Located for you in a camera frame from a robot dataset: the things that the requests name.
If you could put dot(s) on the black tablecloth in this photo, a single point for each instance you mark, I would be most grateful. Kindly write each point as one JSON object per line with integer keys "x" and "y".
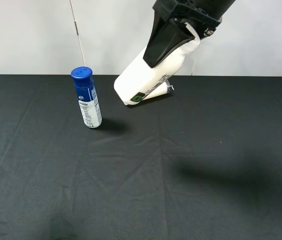
{"x": 202, "y": 163}

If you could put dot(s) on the blue capped white bottle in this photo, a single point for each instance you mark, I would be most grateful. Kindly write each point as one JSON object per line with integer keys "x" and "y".
{"x": 87, "y": 96}

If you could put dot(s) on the white milk bottle green label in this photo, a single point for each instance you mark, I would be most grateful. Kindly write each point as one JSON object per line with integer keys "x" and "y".
{"x": 138, "y": 80}

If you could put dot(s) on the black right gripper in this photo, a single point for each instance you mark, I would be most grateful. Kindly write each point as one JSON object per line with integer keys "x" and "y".
{"x": 169, "y": 29}

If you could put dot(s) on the white cylinder tube lying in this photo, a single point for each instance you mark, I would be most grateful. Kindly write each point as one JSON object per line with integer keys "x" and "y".
{"x": 163, "y": 89}

